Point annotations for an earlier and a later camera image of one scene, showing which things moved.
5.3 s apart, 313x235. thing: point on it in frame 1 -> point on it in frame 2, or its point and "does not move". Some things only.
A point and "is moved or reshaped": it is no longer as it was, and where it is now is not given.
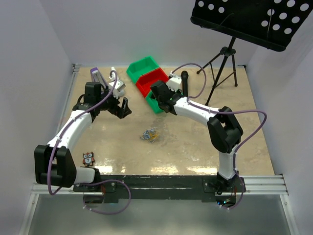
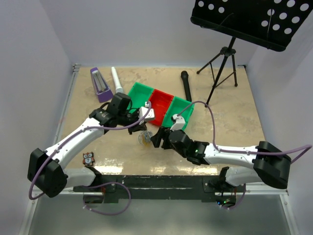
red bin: (145, 82) -> (161, 102)
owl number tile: (88, 158) does not move
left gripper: (120, 112) -> (137, 128)
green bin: (153, 103) is moved or reshaped
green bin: (140, 66) -> (139, 94)
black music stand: (273, 24) does not move
